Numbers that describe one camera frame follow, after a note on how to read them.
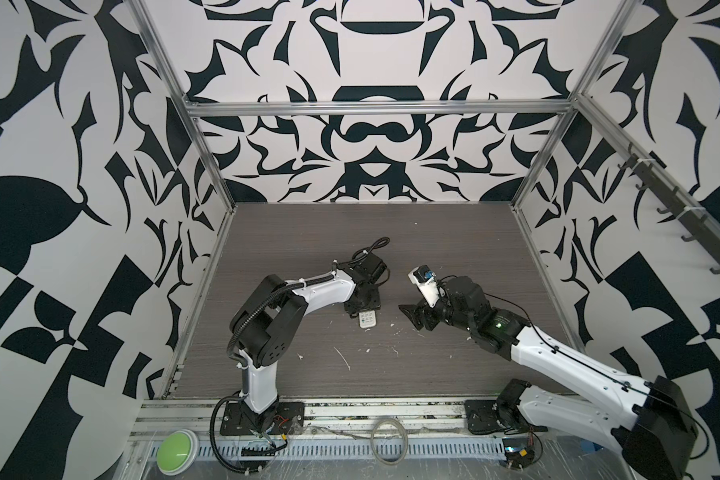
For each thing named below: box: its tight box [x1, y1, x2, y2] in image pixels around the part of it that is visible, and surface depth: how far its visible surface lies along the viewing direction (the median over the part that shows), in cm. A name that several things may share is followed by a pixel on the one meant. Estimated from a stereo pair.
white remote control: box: [359, 310, 377, 329], surface depth 91 cm
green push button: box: [156, 429, 199, 477], surface depth 70 cm
